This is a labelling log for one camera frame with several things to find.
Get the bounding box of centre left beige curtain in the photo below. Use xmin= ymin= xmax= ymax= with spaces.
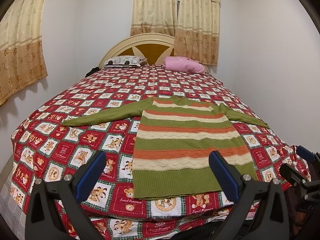
xmin=130 ymin=0 xmax=177 ymax=36

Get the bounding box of cream wooden headboard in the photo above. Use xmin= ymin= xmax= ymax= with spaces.
xmin=98 ymin=32 xmax=209 ymax=73

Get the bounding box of dark object beside pillow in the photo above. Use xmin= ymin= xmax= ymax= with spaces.
xmin=85 ymin=67 xmax=100 ymax=77

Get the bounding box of left beige window curtain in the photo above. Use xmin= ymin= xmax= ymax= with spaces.
xmin=0 ymin=0 xmax=48 ymax=105

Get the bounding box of pink pillow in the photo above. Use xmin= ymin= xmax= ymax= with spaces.
xmin=164 ymin=56 xmax=206 ymax=74

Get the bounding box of green orange striped knit sweater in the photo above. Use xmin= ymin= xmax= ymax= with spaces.
xmin=63 ymin=96 xmax=267 ymax=199

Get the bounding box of centre right beige curtain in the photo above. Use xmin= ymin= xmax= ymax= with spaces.
xmin=174 ymin=0 xmax=220 ymax=66

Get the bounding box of red patchwork teddy bedspread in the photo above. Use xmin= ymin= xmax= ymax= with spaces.
xmin=10 ymin=64 xmax=312 ymax=240

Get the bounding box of grey white patterned pillow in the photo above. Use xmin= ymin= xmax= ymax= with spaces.
xmin=103 ymin=55 xmax=148 ymax=68

